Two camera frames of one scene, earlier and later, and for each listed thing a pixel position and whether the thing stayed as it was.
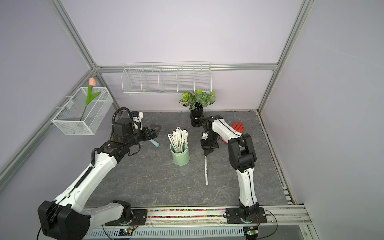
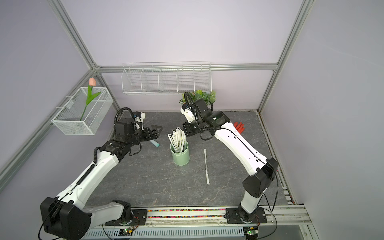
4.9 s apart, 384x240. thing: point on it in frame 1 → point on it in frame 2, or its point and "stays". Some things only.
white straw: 206,171 stays
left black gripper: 154,134 stays
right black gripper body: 209,143 → 191,128
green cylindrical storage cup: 181,158 stays
